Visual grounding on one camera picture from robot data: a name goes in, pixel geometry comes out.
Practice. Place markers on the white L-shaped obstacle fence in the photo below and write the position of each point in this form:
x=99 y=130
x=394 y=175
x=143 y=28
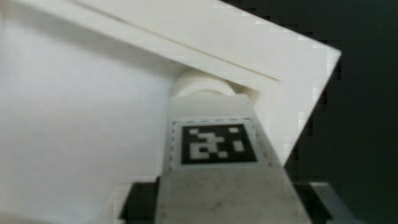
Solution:
x=250 y=51

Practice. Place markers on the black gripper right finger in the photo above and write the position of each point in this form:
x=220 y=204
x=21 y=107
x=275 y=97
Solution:
x=325 y=205

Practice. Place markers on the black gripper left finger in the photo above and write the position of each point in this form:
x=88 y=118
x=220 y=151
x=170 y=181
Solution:
x=133 y=208

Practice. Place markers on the white square tabletop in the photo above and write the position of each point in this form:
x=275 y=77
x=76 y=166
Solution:
x=85 y=93

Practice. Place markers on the white table leg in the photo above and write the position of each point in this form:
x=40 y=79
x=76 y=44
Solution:
x=225 y=185

